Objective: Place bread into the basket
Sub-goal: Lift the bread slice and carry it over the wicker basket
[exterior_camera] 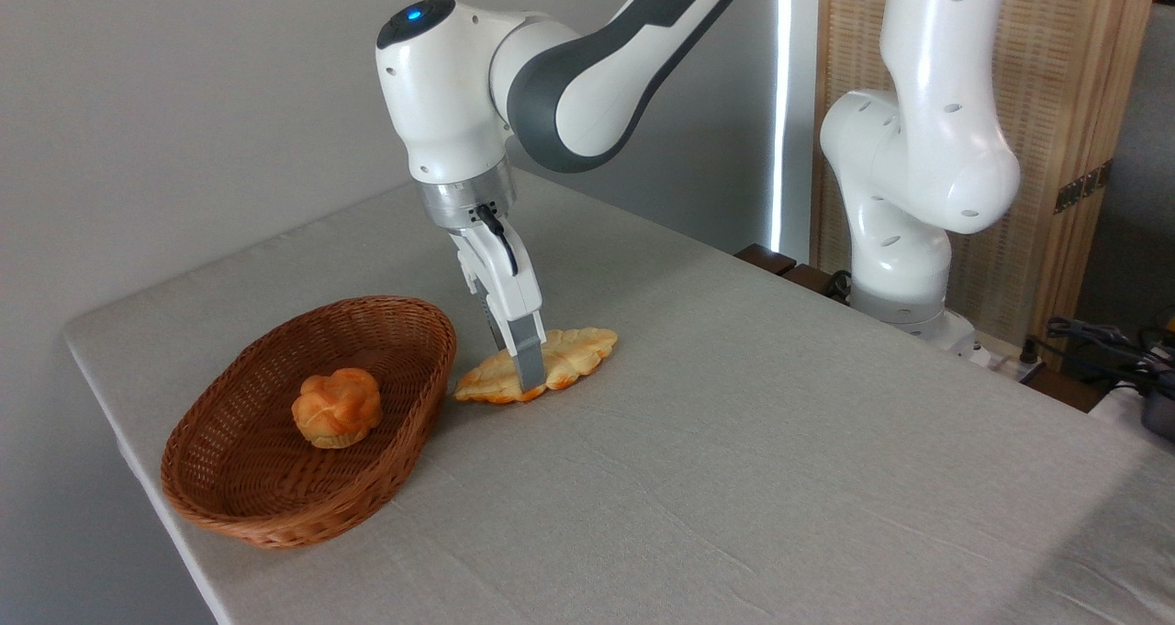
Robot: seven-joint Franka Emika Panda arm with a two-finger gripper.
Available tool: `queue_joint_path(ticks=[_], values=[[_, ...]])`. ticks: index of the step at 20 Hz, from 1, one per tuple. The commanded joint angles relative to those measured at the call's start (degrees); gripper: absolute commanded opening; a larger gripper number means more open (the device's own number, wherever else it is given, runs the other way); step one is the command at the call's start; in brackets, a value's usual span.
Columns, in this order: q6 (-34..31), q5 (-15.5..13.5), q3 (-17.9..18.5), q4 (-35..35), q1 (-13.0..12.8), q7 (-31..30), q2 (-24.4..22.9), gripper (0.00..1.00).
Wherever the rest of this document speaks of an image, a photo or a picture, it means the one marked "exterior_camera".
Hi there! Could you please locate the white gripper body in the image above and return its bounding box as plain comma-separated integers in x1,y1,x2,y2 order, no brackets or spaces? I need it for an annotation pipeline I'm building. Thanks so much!
447,217,544,325

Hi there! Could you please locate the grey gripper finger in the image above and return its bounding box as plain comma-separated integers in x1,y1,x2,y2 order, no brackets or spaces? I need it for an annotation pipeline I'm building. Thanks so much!
502,307,550,397
477,297,519,358

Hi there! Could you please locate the leaf-shaped bread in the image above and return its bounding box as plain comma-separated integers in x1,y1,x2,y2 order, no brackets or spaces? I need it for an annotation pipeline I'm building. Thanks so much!
453,328,620,406

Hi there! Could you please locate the round orange bread bun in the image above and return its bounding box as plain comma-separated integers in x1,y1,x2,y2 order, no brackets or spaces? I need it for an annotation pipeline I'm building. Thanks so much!
291,368,385,450

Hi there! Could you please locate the brown wicker basket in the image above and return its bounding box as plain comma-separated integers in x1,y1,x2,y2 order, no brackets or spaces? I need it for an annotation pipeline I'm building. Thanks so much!
161,296,458,551

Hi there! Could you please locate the grey tablecloth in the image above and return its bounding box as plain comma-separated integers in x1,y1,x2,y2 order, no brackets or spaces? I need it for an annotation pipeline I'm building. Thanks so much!
62,168,1175,625

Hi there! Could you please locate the dark brown wooden ledge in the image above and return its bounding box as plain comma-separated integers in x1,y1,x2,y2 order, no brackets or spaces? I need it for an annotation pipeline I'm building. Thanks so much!
734,243,855,305

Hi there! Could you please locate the metal screen hinge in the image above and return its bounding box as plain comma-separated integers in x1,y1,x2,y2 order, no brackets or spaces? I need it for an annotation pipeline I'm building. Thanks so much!
1054,159,1114,215

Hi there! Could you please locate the wooden bamboo folding screen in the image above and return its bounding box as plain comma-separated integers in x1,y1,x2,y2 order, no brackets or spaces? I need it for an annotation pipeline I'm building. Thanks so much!
812,0,1163,371

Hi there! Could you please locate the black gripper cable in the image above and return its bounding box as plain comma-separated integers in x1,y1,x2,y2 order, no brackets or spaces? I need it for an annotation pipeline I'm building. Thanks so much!
475,204,521,277

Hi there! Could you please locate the black cable bundle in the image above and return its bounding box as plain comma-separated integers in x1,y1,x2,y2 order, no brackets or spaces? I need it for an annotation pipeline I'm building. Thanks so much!
1024,316,1175,383

